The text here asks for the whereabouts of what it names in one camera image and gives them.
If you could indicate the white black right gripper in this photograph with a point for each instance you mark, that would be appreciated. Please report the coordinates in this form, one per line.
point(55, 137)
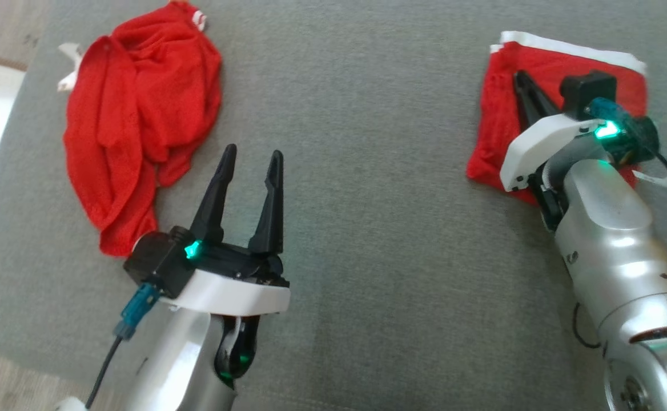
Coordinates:
point(539, 145)

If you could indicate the red garment with white stripe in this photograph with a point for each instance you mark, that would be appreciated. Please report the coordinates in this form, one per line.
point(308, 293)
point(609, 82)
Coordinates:
point(499, 114)

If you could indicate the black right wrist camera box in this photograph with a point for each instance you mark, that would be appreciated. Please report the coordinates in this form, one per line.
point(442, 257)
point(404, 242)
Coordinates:
point(587, 88)

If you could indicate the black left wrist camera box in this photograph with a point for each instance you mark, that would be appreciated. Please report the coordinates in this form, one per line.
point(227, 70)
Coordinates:
point(156, 262)

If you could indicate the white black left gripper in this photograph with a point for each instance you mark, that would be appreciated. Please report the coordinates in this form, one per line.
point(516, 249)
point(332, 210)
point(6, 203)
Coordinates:
point(230, 294)

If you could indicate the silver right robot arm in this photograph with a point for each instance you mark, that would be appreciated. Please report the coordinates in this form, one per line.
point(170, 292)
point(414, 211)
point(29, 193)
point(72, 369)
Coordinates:
point(613, 228)

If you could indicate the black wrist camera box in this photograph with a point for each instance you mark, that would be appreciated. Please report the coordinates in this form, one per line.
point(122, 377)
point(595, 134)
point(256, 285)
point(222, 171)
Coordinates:
point(156, 262)
point(587, 88)

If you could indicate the red mesh garment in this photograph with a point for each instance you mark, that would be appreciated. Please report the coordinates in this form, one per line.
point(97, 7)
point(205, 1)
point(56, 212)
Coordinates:
point(139, 85)

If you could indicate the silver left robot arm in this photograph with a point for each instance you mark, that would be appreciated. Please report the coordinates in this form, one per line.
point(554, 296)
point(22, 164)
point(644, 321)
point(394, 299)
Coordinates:
point(168, 365)

